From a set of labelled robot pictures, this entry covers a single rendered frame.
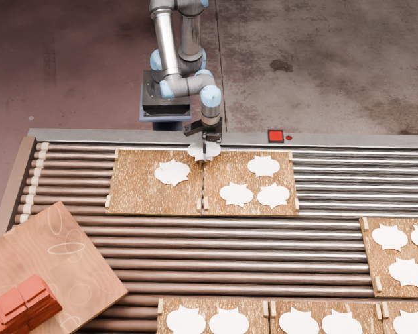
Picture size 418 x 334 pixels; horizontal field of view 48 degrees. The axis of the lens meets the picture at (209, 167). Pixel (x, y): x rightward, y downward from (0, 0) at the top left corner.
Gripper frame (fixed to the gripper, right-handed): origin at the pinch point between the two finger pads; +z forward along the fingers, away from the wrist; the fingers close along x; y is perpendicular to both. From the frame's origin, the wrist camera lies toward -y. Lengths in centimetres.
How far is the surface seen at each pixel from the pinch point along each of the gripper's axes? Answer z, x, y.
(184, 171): 10.6, -4.3, -8.7
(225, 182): 12.1, -8.6, 10.0
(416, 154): 13, 13, 101
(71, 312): 3, -74, -43
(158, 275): 14, -53, -16
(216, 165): 12.1, 1.0, 5.9
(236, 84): 105, 156, 22
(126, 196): 12.6, -17.9, -33.2
